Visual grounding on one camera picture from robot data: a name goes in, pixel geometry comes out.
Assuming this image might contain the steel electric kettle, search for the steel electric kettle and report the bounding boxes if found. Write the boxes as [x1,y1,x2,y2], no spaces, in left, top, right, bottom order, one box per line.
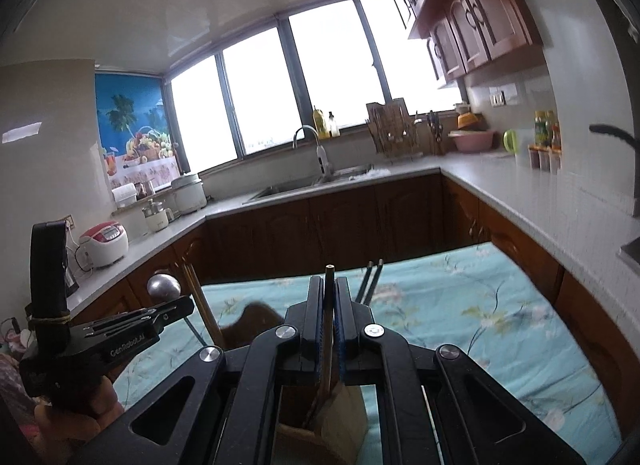
[65,250,82,297]

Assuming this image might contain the grey kitchen countertop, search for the grey kitchen countertop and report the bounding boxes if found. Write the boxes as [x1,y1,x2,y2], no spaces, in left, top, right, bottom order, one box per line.
[65,150,640,336]

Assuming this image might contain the chrome kitchen faucet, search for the chrome kitchen faucet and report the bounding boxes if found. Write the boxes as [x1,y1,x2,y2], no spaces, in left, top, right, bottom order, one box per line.
[292,126,335,184]

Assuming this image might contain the pink plastic basin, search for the pink plastic basin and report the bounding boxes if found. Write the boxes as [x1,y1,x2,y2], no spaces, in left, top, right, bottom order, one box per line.
[448,130,496,154]

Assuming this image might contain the metal ladle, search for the metal ladle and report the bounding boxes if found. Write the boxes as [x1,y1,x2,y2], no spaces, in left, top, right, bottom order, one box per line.
[146,272,208,347]

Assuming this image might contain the wooden wall cabinets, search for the wooden wall cabinets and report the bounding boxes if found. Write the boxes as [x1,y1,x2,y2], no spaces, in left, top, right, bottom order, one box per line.
[377,0,547,92]

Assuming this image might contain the steel kitchen sink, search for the steel kitchen sink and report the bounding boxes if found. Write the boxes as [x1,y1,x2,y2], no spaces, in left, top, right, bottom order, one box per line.
[242,165,392,207]

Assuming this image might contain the white box appliance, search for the white box appliance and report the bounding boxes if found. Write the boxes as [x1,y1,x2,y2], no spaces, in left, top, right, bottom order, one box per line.
[111,182,139,206]

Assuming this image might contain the small white kitchen appliance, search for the small white kitchen appliance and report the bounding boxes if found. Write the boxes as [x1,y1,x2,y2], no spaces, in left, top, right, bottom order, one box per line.
[141,199,176,232]

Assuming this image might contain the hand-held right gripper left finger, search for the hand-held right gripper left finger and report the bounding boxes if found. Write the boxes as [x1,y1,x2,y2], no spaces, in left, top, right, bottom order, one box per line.
[65,275,326,465]

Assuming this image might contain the wooden base cabinets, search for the wooden base cabinets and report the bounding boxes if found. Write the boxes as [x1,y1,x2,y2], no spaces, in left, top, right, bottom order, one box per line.
[65,172,640,418]

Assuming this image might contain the kitchen window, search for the kitchen window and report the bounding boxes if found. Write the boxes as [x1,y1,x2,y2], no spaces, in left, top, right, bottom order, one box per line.
[165,0,463,174]

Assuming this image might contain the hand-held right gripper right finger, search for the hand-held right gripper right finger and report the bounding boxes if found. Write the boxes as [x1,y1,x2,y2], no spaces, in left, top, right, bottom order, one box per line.
[335,276,587,465]

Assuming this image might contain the wooden utensil holder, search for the wooden utensil holder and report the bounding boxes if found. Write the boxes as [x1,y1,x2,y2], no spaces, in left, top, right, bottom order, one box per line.
[220,302,369,465]

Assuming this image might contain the black pan with handle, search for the black pan with handle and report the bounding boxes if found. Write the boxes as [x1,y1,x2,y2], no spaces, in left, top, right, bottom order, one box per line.
[589,122,640,157]

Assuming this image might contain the large white cooking pot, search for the large white cooking pot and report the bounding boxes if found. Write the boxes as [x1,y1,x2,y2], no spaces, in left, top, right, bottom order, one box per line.
[170,172,209,214]

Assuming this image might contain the yellow dish soap bottle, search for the yellow dish soap bottle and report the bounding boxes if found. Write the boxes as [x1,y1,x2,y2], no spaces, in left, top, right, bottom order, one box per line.
[312,106,331,140]

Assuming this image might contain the white red rice cooker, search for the white red rice cooker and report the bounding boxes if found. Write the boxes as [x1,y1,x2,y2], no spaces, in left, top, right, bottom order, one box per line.
[79,221,131,269]

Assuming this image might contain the knife holder with knives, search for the knife holder with knives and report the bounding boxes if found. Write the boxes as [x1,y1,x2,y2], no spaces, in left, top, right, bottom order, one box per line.
[425,110,446,156]

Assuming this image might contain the seasoning bottles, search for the seasoning bottles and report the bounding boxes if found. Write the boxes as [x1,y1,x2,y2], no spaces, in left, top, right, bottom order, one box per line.
[534,110,562,149]

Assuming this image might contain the row of spice jars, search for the row of spice jars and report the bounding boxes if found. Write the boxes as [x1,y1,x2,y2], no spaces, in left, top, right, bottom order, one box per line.
[527,144,562,174]

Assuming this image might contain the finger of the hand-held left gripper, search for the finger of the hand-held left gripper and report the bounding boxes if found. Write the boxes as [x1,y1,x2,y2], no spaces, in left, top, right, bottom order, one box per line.
[75,295,196,341]

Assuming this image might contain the teal floral tablecloth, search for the teal floral tablecloth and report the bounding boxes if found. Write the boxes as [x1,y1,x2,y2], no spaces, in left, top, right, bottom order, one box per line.
[115,240,626,465]

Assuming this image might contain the tropical fruit wall poster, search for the tropical fruit wall poster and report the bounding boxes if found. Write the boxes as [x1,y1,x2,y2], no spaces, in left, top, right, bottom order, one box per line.
[95,72,182,192]

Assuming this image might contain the pink floral cloth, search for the pink floral cloth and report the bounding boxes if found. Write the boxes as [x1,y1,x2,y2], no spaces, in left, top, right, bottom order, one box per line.
[0,330,41,446]

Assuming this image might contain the person's left hand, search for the person's left hand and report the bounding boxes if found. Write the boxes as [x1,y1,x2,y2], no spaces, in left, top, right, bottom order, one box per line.
[34,377,126,450]

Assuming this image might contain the wooden chopstick red patterned end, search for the wooden chopstick red patterned end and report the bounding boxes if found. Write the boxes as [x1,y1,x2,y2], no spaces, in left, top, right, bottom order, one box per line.
[307,264,337,428]

